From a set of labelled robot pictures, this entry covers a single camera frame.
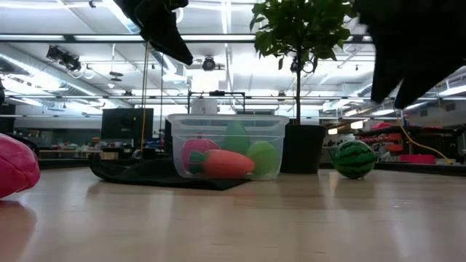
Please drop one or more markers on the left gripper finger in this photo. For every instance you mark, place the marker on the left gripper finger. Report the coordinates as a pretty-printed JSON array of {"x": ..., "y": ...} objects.
[{"x": 164, "y": 32}]

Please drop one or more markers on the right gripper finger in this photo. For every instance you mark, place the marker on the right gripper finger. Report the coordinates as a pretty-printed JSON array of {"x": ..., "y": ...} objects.
[
  {"x": 384, "y": 82},
  {"x": 411, "y": 91}
]

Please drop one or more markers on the toy watermelon ball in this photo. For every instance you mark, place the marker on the toy watermelon ball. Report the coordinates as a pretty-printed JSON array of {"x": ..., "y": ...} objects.
[{"x": 355, "y": 160}]

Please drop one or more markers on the green toy pear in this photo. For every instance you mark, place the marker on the green toy pear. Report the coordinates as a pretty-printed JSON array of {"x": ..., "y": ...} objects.
[{"x": 235, "y": 138}]

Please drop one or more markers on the green scaly toy fruit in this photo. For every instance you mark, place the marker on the green scaly toy fruit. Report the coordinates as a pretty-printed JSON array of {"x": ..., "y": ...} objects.
[{"x": 264, "y": 158}]

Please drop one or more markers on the orange toy carrot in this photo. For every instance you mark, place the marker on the orange toy carrot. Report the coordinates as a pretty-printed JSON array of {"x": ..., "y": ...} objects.
[{"x": 225, "y": 163}]

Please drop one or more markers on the pink toy fruit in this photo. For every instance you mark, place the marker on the pink toy fruit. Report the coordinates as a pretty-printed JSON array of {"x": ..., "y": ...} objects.
[{"x": 16, "y": 167}]

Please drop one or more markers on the clear plastic tupperware container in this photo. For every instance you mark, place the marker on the clear plastic tupperware container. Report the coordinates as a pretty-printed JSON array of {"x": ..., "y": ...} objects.
[{"x": 182, "y": 127}]

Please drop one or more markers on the round black ceiling fixture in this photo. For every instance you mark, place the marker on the round black ceiling fixture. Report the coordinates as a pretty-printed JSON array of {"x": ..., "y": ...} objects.
[{"x": 208, "y": 64}]

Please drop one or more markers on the red plastic bin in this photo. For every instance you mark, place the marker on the red plastic bin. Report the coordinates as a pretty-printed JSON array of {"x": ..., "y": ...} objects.
[{"x": 418, "y": 159}]

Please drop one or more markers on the white cylinder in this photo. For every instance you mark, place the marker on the white cylinder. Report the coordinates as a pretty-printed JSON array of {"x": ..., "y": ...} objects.
[{"x": 204, "y": 106}]

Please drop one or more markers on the black computer monitor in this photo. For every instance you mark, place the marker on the black computer monitor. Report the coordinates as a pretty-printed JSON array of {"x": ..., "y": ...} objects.
[{"x": 125, "y": 123}]

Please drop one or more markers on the black ceiling-mounted device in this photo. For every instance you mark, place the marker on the black ceiling-mounted device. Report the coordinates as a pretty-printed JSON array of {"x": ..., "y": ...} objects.
[{"x": 63, "y": 58}]

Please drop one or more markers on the green tree in black pot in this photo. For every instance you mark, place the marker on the green tree in black pot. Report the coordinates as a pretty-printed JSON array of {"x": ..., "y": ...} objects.
[{"x": 302, "y": 149}]

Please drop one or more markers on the red toy apple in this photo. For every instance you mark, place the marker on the red toy apple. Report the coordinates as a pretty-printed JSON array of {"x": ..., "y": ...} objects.
[{"x": 198, "y": 145}]

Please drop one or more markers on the black cloth mat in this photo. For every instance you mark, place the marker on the black cloth mat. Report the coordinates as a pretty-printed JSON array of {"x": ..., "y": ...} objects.
[{"x": 138, "y": 174}]

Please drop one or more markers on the black square panel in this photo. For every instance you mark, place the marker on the black square panel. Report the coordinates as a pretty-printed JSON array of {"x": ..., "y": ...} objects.
[{"x": 7, "y": 120}]

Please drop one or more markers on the black aluminium table frame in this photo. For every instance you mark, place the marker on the black aluminium table frame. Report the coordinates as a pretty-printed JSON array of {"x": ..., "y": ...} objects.
[{"x": 400, "y": 169}]

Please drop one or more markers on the black metal cage frame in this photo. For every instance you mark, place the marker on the black metal cage frame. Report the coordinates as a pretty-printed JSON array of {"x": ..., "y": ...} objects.
[{"x": 216, "y": 93}]

